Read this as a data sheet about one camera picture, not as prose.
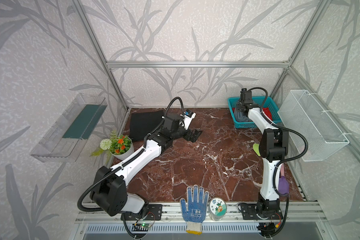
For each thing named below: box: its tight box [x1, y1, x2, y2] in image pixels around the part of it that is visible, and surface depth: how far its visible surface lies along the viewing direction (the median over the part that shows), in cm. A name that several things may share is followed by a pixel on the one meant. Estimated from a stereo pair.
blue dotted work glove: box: [179, 184, 209, 235], surface depth 77 cm
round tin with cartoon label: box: [208, 196, 227, 221], surface depth 69 cm
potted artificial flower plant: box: [90, 130, 134, 163], surface depth 84 cm
